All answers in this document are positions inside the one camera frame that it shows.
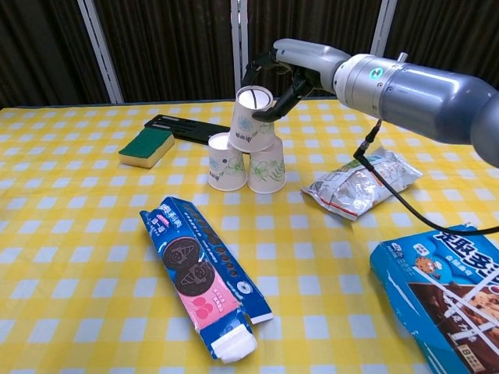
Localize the yellow white checkered tablecloth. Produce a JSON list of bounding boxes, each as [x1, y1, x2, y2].
[[0, 92, 499, 374]]

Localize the paper cup green flower print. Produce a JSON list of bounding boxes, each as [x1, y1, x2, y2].
[[207, 132, 249, 192]]

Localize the blue chocolate chip cookie box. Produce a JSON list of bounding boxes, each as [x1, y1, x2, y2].
[[369, 222, 499, 374]]

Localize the blue Oreo cookie box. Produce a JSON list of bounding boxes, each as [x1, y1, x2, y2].
[[139, 196, 274, 365]]

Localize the paper cup flower and leaves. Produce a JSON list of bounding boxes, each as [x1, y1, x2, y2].
[[247, 136, 288, 194]]

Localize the white metal post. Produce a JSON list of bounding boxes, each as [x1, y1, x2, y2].
[[76, 0, 125, 104], [230, 0, 250, 100], [360, 0, 398, 97]]

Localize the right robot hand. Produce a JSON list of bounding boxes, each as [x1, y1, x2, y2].
[[240, 37, 351, 122]]

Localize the black cable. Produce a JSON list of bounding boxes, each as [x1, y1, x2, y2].
[[353, 118, 499, 236]]

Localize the paper cup blue print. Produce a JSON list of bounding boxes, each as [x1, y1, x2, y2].
[[228, 86, 278, 153]]

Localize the silver foil snack bag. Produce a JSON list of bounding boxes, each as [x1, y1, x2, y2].
[[300, 147, 424, 222]]

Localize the green and yellow sponge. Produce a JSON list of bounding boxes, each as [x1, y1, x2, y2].
[[118, 129, 176, 169]]

